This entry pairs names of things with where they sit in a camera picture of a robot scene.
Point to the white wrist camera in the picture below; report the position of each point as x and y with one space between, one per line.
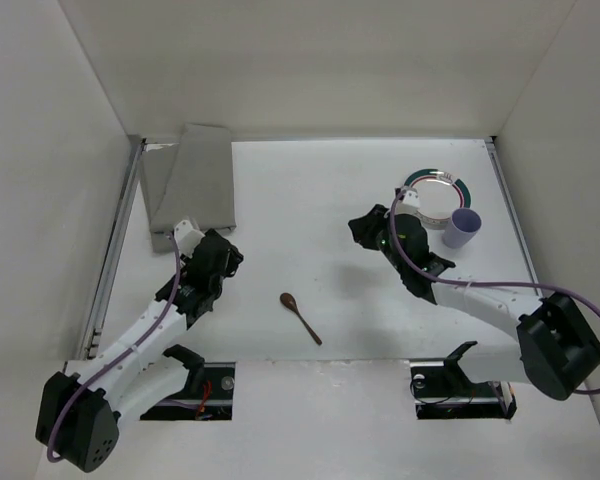
408 199
187 236

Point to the white plate green red rim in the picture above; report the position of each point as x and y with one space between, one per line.
439 194

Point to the right metal table rail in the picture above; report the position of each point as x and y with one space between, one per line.
497 167

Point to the metal table rail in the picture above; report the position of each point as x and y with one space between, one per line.
91 333
497 167

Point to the grey cloth placemat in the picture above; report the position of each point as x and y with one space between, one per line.
191 178

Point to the lilac plastic cup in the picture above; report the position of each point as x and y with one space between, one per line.
463 225

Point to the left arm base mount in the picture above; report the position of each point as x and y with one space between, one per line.
207 396

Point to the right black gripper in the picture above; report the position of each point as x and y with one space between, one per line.
368 228

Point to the brown wooden spoon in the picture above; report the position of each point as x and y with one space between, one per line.
289 302

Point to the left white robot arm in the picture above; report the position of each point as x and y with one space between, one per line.
82 413

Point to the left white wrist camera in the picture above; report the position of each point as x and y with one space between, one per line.
187 236

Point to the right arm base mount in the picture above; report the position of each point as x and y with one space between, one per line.
441 391

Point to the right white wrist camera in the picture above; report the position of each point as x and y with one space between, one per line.
408 199

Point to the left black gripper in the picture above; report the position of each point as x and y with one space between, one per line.
225 255

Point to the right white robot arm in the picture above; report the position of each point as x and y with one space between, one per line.
554 349

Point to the left metal table rail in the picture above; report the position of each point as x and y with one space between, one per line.
91 333

